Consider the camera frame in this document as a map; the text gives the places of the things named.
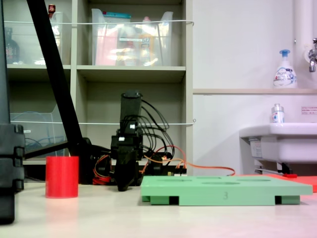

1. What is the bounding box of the teal flat package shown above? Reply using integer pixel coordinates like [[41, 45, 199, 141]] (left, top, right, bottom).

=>
[[103, 11, 132, 19]]

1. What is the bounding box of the white wash basin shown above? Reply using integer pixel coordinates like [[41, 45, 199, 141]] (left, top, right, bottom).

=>
[[239, 122, 317, 165]]

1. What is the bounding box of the long orange wire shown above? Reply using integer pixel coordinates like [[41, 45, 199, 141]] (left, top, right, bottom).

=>
[[138, 145, 236, 177]]

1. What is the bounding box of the pink capped spray bottle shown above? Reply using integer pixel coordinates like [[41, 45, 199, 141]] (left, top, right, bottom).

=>
[[141, 16, 152, 65]]

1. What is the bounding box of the clear bin with blue cables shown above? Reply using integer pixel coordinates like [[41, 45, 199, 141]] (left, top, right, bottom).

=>
[[9, 104, 69, 161]]

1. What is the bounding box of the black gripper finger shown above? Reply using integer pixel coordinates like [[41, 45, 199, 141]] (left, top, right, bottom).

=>
[[115, 160, 137, 192]]

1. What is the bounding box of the white basin sticker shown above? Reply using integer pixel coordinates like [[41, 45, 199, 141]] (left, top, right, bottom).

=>
[[248, 138, 263, 158]]

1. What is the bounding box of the dark glass bottle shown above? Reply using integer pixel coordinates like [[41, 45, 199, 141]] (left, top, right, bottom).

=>
[[4, 27, 20, 64]]

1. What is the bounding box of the black looped wrist cable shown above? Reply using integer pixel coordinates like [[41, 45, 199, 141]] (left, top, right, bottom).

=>
[[137, 99, 175, 159]]

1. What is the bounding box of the beige shelf unit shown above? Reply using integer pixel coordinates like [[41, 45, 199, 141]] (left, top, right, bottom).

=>
[[0, 0, 194, 184]]

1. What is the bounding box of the large clear storage bin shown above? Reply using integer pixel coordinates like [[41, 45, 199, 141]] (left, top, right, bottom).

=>
[[91, 8, 174, 67]]

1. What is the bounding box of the small circuit board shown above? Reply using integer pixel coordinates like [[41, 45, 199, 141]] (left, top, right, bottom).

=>
[[167, 165, 188, 177]]

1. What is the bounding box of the black camera tripod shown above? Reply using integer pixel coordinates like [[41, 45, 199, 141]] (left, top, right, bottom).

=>
[[24, 0, 94, 185]]

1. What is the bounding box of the metal water tap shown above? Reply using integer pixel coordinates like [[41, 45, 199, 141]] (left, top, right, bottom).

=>
[[306, 37, 317, 73]]

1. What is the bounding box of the white foam soap bottle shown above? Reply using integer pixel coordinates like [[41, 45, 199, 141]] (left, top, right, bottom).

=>
[[273, 49, 298, 89]]

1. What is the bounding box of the dark sink mounting bracket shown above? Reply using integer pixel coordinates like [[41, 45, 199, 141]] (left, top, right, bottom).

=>
[[254, 158, 295, 176]]

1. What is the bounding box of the green shape sorting board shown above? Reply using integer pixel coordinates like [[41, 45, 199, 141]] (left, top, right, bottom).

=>
[[140, 175, 313, 206]]

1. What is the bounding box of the small clear sanitizer bottle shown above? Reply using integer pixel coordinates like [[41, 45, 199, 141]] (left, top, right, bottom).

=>
[[270, 103, 285, 124]]

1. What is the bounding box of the notched black stack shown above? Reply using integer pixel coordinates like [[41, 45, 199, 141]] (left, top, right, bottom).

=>
[[0, 123, 26, 225]]

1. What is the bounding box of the red cylinder block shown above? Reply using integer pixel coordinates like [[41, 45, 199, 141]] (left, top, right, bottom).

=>
[[45, 155, 80, 199]]

